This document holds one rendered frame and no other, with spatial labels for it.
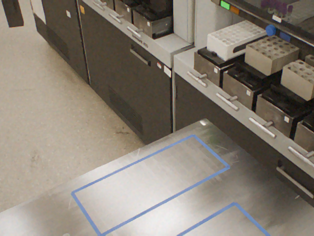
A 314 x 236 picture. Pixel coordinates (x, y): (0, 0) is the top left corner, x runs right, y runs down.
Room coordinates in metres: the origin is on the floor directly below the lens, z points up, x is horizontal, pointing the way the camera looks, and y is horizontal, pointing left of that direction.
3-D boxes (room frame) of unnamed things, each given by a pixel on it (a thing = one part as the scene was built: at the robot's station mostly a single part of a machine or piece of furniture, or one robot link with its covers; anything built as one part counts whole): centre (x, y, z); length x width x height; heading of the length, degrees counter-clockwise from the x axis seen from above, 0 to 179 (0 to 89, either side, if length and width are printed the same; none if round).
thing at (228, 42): (1.32, -0.33, 0.83); 0.30 x 0.10 x 0.06; 122
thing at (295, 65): (1.02, -0.42, 0.85); 0.12 x 0.02 x 0.06; 31
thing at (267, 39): (1.17, -0.38, 0.85); 0.12 x 0.02 x 0.06; 32
